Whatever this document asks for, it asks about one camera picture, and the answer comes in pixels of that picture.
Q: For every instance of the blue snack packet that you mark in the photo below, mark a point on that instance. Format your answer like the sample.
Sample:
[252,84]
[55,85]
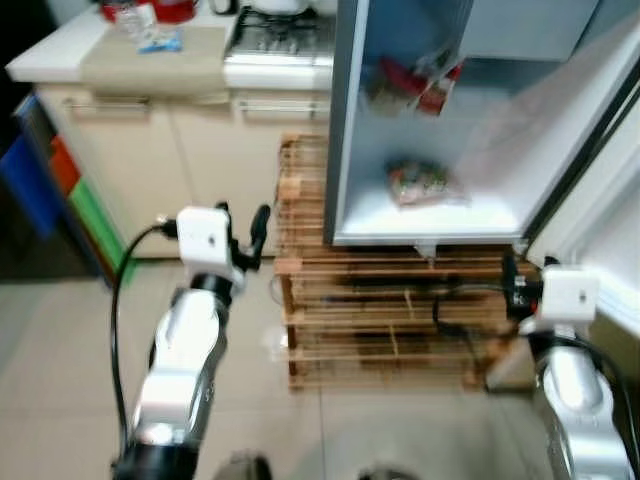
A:
[162,42]

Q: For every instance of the beige kitchen cabinet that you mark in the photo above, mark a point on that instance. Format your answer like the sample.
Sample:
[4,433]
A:
[200,170]

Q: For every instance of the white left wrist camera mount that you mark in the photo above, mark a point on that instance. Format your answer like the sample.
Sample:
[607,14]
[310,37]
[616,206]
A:
[205,240]

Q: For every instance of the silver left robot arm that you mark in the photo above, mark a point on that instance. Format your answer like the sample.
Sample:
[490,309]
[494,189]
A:
[185,360]

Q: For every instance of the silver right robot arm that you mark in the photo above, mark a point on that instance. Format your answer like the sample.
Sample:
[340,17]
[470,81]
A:
[580,400]

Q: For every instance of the white fridge door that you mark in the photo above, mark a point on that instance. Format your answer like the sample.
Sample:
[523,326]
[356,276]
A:
[600,260]

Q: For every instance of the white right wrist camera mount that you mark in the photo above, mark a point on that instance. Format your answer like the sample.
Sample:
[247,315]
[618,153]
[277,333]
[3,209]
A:
[570,295]

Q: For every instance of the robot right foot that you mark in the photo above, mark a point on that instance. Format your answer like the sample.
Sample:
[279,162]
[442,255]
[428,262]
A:
[390,472]

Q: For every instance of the steel gas hob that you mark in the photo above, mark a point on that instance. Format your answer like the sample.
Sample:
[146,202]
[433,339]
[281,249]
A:
[280,40]

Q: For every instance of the clear printed snack packet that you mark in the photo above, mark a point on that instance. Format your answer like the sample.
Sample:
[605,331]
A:
[420,183]

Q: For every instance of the wooden wine rack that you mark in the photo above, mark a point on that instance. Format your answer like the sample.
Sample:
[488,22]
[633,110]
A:
[380,330]

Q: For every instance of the clear plastic water bottle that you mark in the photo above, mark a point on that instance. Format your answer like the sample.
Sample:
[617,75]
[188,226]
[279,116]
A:
[133,20]

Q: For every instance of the orange bin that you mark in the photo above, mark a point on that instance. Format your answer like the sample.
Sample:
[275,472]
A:
[62,165]

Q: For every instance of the blue bin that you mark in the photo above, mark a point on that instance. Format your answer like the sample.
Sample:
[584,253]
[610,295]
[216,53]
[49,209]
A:
[28,185]

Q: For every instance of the green bin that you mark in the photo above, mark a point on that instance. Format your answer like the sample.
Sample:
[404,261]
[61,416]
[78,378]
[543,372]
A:
[100,230]

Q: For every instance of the stainless steel fridge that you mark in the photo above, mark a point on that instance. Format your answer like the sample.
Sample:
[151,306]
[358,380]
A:
[345,120]

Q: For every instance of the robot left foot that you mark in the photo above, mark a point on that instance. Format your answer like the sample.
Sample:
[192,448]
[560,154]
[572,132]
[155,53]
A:
[245,468]

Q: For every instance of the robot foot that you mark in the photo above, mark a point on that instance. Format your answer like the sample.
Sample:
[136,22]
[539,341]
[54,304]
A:
[390,472]
[245,468]

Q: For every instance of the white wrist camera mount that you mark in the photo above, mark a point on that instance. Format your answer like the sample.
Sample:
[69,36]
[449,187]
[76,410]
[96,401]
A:
[570,295]
[205,240]

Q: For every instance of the red food packets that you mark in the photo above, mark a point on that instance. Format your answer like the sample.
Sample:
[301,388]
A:
[410,85]

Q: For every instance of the beige counter mat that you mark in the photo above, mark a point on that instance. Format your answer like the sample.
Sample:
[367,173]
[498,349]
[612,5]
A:
[150,72]

